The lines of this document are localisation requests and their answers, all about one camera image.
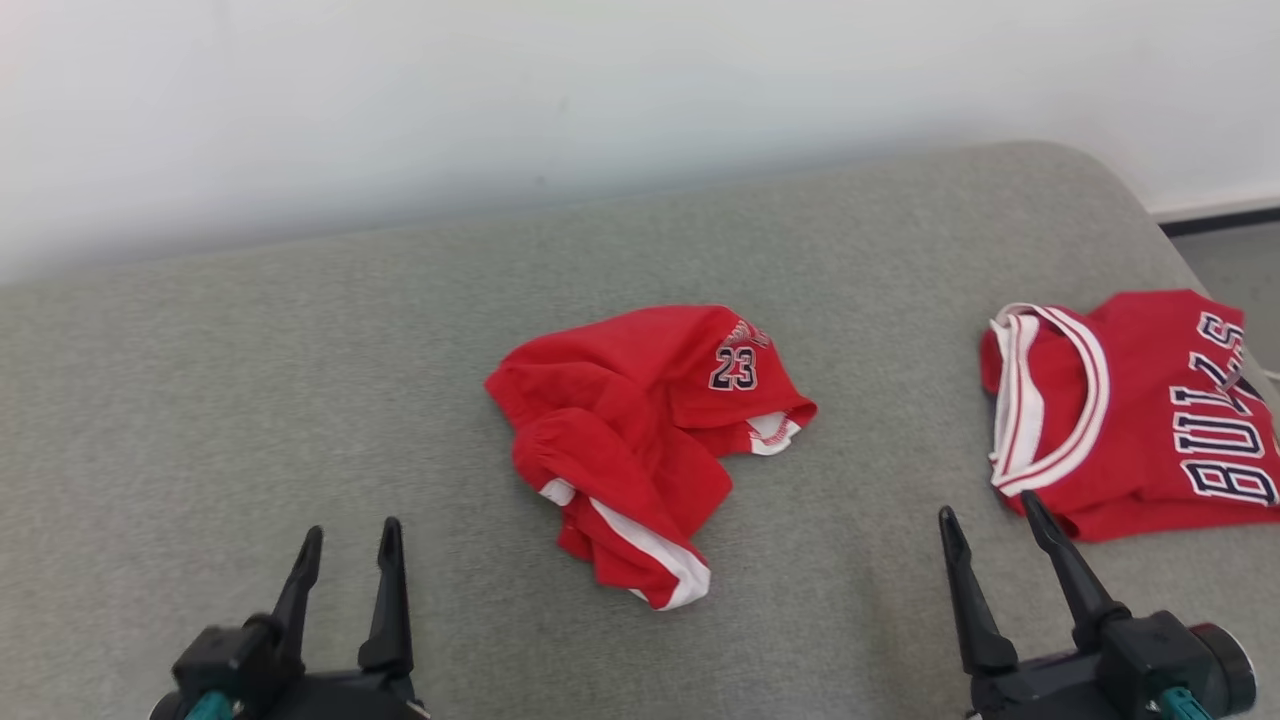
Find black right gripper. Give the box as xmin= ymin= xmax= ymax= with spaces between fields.
xmin=937 ymin=489 xmax=1201 ymax=720

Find grey fabric sofa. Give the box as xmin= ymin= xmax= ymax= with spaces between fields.
xmin=0 ymin=140 xmax=1280 ymax=720

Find red Bulls 23 shorts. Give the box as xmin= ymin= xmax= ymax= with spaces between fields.
xmin=485 ymin=303 xmax=819 ymax=612

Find teal right gripper cable plug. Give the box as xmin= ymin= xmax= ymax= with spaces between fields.
xmin=1158 ymin=685 xmax=1213 ymax=720

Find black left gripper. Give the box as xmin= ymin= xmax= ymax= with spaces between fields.
xmin=148 ymin=516 xmax=433 ymax=720

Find dark wall baseboard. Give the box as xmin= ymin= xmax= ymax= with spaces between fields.
xmin=1158 ymin=205 xmax=1280 ymax=238

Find red Bulls basketball jersey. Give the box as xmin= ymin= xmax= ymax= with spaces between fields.
xmin=978 ymin=288 xmax=1280 ymax=544

